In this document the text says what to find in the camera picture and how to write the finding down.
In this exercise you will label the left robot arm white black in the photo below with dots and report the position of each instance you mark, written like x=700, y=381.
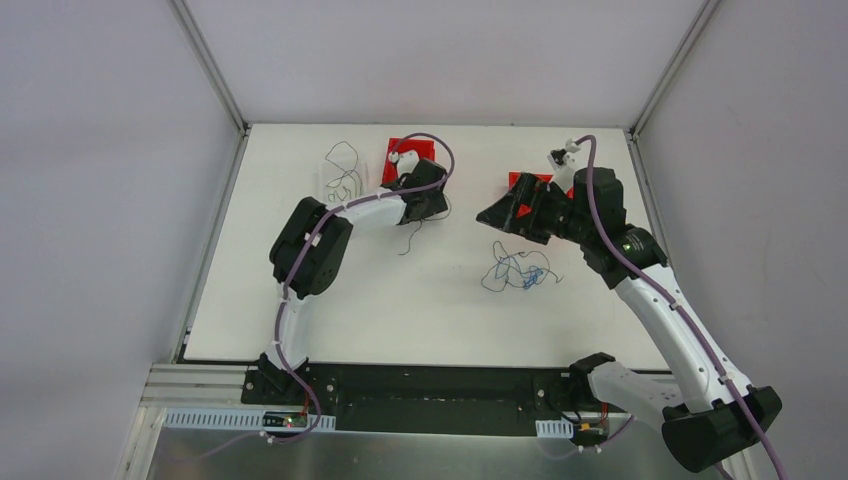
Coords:
x=308, y=254

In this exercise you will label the red bin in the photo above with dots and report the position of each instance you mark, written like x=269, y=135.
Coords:
x=534, y=198
x=424, y=147

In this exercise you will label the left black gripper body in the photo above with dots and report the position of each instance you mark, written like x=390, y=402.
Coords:
x=428, y=203

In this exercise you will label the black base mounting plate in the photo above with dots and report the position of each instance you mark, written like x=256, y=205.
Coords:
x=487, y=401

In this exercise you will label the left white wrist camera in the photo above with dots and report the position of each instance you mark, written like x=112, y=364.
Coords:
x=403, y=163

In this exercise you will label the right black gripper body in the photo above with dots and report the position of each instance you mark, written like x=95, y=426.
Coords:
x=535, y=208

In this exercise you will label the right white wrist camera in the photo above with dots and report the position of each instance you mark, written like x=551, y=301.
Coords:
x=564, y=167

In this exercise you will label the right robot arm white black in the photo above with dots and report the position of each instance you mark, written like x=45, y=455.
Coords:
x=713, y=412

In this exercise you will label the clear plastic bin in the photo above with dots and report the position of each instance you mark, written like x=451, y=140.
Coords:
x=342, y=176

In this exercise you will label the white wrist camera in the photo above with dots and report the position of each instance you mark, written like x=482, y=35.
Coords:
x=564, y=167
x=403, y=163

